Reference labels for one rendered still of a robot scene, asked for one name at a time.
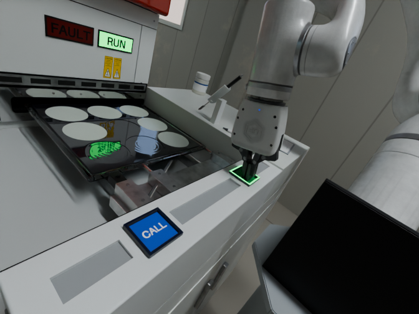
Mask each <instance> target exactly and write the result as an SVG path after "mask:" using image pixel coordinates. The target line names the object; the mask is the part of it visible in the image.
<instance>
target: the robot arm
mask: <svg viewBox="0 0 419 314"><path fill-rule="evenodd" d="M400 3H401V6H402V10H403V15H404V19H405V25H406V28H407V53H406V56H405V61H404V64H403V68H402V71H401V74H400V76H399V79H398V82H397V86H396V88H395V91H394V94H393V100H392V111H393V114H394V117H395V118H396V119H397V121H398V122H399V123H401V124H399V125H398V126H396V127H395V128H394V129H393V130H392V131H391V132H390V133H389V135H388V136H387V137H386V139H384V141H383V143H382V144H381V145H380V146H379V148H378V149H377V151H376V152H375V153H374V155H373V156H372V157H371V159H370V160H369V161H368V163H367V164H366V165H365V167H364V168H363V170H362V171H361V172H360V174H359V175H358V176H357V178H356V179H355V181H354V182H353V183H352V184H351V186H350V187H349V188H348V191H350V192H351V193H353V194H354V195H356V196H358V197H359V198H361V199H363V200H364V201H367V202H368V203H370V204H371V205H373V206H375V207H376V208H378V209H380V210H381V211H383V212H385V213H387V214H388V215H390V216H392V217H393V218H395V219H396V220H398V221H400V222H402V223H404V224H405V225H407V226H408V227H410V228H412V229H413V230H415V231H416V230H417V229H418V227H419V0H400ZM314 11H315V12H318V13H320V14H323V15H325V16H327V17H328V18H329V19H330V20H331V21H330V22H329V23H327V24H323V25H312V24H311V22H312V18H313V15H314ZM364 17H365V0H268V1H267V2H266V3H265V5H264V9H263V13H262V19H261V24H260V28H259V34H258V39H257V42H256V48H255V52H254V57H253V63H252V67H251V73H250V76H249V82H248V83H247V84H246V85H245V90H247V91H246V93H247V94H250V95H251V96H250V97H248V98H244V99H243V101H242V102H241V105H240V107H239V110H238V113H237V115H236V119H235V122H234V126H233V130H232V134H231V142H232V146H233V147H234V148H236V149H237V150H239V152H240V153H241V156H242V160H243V167H242V170H241V172H242V176H241V177H242V178H245V179H246V180H249V179H251V178H252V177H255V175H256V172H257V169H258V164H259V163H260V162H262V161H264V160H267V161H276V160H278V158H279V150H280V149H281V146H282V142H283V139H284V134H285V130H286V123H287V114H288V106H285V105H286V103H284V102H283V100H285V101H289V99H290V96H291V92H292V88H293V85H294V81H295V79H296V77H297V76H298V75H303V76H310V77H320V78H328V77H333V76H336V75H337V74H339V73H340V72H341V71H342V70H343V69H344V67H345V66H346V65H347V62H348V60H349V58H350V56H351V55H352V51H353V49H354V47H355V45H356V43H357V40H358V38H359V35H360V32H361V30H362V26H363V23H364ZM253 152H255V154H254V157H253V159H252V156H253Z"/></svg>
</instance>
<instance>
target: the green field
mask: <svg viewBox="0 0 419 314"><path fill-rule="evenodd" d="M132 41H133V40H131V39H127V38H124V37H120V36H116V35H113V34H109V33H106V32H101V31H100V38H99V46H102V47H108V48H112V49H117V50H122V51H126V52H131V51H132Z"/></svg>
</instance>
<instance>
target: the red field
mask: <svg viewBox="0 0 419 314"><path fill-rule="evenodd" d="M47 35H50V36H56V37H61V38H65V39H70V40H76V41H79V42H85V43H88V44H92V36H93V29H90V28H87V27H82V26H78V25H75V24H71V23H68V22H64V21H60V20H57V19H53V18H49V17H47Z"/></svg>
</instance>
